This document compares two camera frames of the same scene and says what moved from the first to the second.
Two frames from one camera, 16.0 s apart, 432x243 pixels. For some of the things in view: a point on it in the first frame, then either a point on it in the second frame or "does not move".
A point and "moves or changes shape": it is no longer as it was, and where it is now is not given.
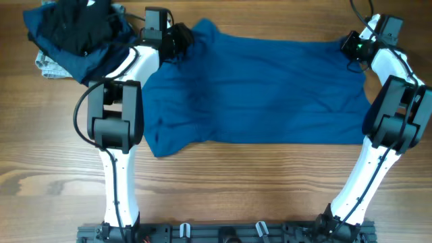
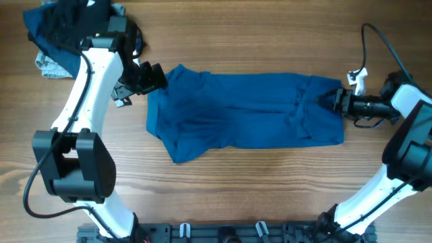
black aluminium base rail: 316,232 does not move
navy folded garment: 79,67 does not move
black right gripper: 345,46 → 338,95
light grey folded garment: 50,68 does not move
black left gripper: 184,38 → 150,83
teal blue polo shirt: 222,89 moves or changes shape
